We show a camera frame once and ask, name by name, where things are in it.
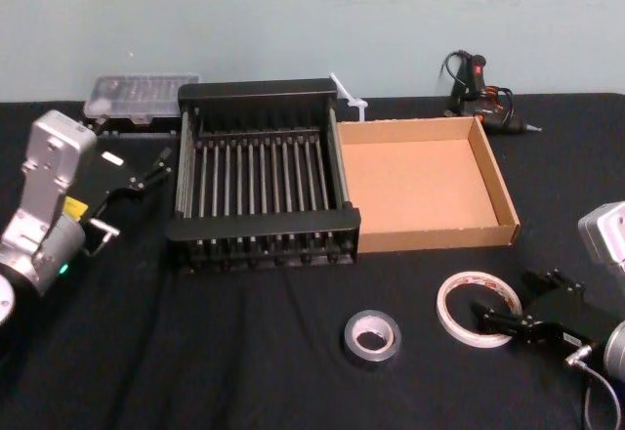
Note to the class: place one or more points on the white tape roll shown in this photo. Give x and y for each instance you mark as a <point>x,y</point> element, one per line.
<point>446,313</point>

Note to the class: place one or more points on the black tablecloth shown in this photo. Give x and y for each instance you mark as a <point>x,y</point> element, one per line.
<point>244,352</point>

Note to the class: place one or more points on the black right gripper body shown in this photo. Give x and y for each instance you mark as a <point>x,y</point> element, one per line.
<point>561,338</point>

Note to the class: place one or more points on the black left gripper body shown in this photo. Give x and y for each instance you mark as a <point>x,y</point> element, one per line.
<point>105,178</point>

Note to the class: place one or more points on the clear plastic case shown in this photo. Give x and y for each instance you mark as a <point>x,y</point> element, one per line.
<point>141,92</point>

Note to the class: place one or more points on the black rack with steel bars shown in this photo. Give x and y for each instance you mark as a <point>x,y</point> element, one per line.
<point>263,92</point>

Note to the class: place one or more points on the shallow brown cardboard tray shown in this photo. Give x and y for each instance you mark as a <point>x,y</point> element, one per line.
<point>415,181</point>

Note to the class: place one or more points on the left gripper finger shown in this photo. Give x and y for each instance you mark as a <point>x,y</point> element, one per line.
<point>149,177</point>

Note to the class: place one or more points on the silver tape roll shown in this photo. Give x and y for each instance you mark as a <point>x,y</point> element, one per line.
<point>352,348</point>

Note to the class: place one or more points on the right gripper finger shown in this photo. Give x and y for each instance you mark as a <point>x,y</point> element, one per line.
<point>566,282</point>
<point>508,326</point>

